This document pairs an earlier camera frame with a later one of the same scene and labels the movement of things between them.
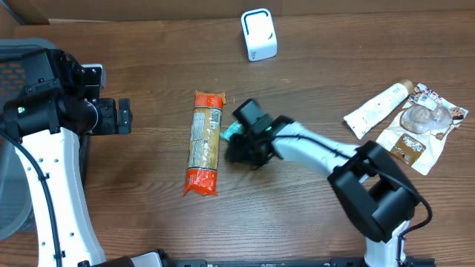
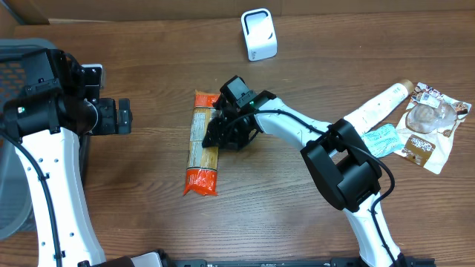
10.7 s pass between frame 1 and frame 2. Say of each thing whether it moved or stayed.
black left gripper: stayed
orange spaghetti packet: stayed
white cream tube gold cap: stayed
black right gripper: moved
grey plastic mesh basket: stayed
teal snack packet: moved
